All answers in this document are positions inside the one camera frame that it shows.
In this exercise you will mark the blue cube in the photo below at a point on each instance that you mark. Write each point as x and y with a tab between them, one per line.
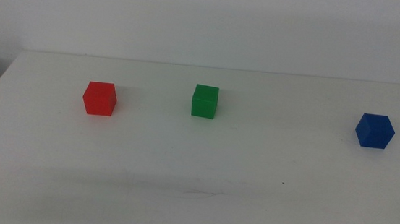
374	131

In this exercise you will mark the green cube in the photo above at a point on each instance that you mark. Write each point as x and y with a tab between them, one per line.
204	103

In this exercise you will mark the red cube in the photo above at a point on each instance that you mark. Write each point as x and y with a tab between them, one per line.
99	99

